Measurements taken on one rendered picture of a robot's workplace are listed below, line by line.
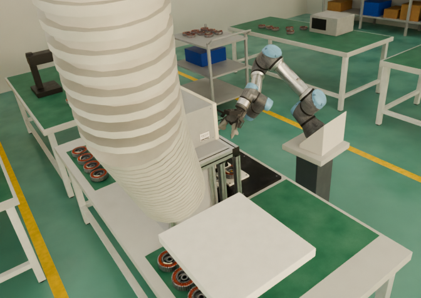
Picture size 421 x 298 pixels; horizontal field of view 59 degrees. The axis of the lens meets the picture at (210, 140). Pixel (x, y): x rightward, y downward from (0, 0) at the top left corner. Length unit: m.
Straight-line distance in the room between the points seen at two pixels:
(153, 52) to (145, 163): 0.17
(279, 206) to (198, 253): 0.94
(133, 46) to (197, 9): 7.76
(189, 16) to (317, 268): 6.88
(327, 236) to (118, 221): 1.08
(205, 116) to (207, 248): 0.83
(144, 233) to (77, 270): 1.12
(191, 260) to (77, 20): 0.88
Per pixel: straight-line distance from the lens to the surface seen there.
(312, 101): 2.44
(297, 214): 2.02
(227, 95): 4.87
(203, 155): 1.82
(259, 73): 2.52
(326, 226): 1.97
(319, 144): 2.46
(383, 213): 3.31
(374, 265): 1.84
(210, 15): 8.41
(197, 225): 1.29
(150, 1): 0.44
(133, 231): 2.02
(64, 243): 3.28
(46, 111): 3.74
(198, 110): 1.81
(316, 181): 2.65
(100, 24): 0.44
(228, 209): 1.34
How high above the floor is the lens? 2.07
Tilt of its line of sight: 29 degrees down
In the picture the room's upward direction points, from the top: 5 degrees counter-clockwise
